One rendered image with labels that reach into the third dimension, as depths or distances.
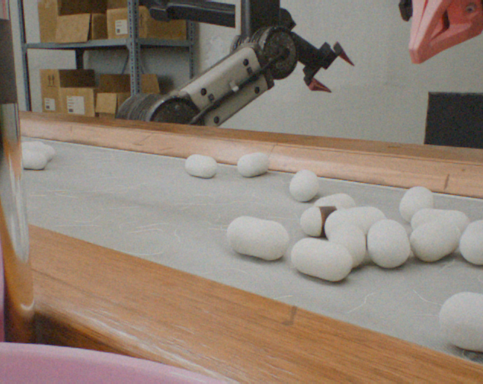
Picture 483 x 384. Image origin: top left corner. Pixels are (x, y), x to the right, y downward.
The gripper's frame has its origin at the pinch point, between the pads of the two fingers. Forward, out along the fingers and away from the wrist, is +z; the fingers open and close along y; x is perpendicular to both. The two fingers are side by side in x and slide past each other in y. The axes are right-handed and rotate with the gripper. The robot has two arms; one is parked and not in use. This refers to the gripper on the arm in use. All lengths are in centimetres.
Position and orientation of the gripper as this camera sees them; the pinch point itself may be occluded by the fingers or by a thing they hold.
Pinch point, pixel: (418, 49)
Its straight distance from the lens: 45.8
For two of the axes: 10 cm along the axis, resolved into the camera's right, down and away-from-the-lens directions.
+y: 7.7, 1.4, -6.2
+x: 4.0, 6.4, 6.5
